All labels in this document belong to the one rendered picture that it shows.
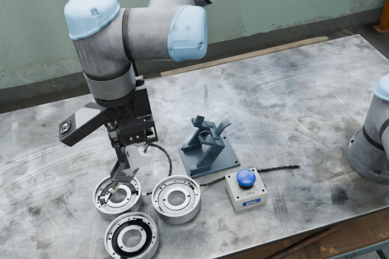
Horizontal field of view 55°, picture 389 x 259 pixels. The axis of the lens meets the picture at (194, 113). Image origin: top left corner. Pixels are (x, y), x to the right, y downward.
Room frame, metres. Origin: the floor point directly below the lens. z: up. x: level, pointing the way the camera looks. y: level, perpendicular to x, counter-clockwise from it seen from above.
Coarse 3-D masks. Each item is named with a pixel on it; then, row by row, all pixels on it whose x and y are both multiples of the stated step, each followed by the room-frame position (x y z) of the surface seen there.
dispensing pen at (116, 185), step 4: (140, 152) 0.48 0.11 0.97; (116, 164) 0.48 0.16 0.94; (116, 168) 0.47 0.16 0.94; (112, 172) 0.47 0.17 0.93; (112, 176) 0.47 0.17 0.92; (116, 184) 0.46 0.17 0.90; (120, 184) 0.47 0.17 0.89; (112, 188) 0.47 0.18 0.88; (116, 188) 0.46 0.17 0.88; (112, 192) 0.46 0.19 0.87; (108, 200) 0.46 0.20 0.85
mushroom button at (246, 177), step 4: (240, 172) 0.48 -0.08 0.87; (244, 172) 0.48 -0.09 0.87; (248, 172) 0.48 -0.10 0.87; (252, 172) 0.48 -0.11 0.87; (240, 176) 0.47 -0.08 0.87; (244, 176) 0.47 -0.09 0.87; (248, 176) 0.47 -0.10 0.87; (252, 176) 0.47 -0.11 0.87; (240, 180) 0.46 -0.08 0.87; (244, 180) 0.46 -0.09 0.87; (248, 180) 0.46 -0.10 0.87; (252, 180) 0.46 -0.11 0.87; (244, 184) 0.45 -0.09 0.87; (248, 184) 0.45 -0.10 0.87
